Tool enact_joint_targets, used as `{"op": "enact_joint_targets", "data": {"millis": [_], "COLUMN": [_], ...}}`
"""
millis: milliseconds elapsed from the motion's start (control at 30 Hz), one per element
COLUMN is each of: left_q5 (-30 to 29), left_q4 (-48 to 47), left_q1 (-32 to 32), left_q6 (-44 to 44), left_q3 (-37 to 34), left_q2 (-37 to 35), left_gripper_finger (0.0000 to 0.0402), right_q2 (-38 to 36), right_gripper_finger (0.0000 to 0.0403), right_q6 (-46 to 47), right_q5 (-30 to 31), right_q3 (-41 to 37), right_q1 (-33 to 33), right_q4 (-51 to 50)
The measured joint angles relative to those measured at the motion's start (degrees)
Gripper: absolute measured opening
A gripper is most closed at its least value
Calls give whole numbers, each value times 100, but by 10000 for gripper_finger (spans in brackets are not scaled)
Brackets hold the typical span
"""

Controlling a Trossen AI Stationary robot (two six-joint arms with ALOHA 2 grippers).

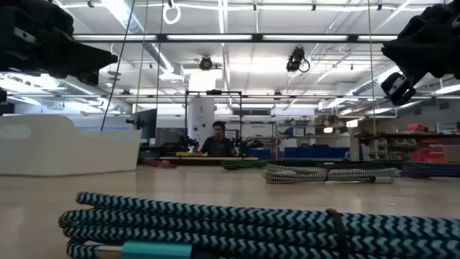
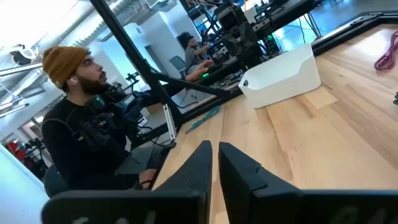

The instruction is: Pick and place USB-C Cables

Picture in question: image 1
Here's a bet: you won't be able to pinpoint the distant wooden table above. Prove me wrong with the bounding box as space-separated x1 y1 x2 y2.
159 155 259 162

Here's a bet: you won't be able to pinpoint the black frame bar with lights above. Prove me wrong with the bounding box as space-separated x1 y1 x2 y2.
71 33 399 44

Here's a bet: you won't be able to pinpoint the black overhead camera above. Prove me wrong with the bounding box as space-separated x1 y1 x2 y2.
285 45 311 75

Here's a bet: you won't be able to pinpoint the dark storage shelf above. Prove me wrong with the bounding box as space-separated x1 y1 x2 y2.
354 132 460 163

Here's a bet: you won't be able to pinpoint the white cylindrical tank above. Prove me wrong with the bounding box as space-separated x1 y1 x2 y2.
187 96 216 147

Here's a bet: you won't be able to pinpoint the grey horizontal rail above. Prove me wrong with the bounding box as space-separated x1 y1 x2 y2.
6 94 460 100

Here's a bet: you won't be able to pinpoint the row of blue storage bins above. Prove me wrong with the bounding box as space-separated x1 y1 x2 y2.
246 146 351 160

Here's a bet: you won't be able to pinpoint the thin hanging cable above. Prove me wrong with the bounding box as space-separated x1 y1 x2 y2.
134 0 150 116
155 0 165 145

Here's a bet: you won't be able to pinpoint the red storage bins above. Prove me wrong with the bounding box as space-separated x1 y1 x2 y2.
408 150 449 163

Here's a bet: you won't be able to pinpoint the dark purple braided USB-C cable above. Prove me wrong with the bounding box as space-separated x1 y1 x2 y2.
316 160 403 170

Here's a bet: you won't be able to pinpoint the teal black braided USB-C cable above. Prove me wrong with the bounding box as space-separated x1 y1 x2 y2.
57 191 460 259

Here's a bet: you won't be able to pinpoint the blue purple braided USB-C cable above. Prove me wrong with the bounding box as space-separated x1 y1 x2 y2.
400 161 460 179

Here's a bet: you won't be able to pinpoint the person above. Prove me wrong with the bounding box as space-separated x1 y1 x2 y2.
198 120 234 158

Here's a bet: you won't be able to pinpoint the black hanging cable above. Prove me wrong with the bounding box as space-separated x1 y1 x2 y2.
100 0 137 132

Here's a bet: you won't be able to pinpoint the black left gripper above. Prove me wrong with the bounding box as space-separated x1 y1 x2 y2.
0 0 119 87

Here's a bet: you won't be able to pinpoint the white plastic bin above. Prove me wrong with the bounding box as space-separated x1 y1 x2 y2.
0 114 143 177

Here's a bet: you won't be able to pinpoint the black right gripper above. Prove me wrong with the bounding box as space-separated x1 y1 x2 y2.
380 0 460 107

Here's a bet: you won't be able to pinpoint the black white braided USB-C cable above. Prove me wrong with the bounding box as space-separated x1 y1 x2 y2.
262 164 402 186

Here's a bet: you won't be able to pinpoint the black monitor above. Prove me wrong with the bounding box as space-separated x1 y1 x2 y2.
131 109 158 145

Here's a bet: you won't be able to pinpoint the round black ceiling camera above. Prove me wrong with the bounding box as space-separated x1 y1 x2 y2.
198 55 214 71

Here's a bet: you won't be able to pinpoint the distant black rig frame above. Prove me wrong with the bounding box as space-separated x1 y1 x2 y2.
184 89 244 159

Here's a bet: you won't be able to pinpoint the white cable loop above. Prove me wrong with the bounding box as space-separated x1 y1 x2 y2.
162 0 182 26

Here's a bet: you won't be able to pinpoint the green braided USB-C cable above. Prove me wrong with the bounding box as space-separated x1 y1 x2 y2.
221 160 270 171

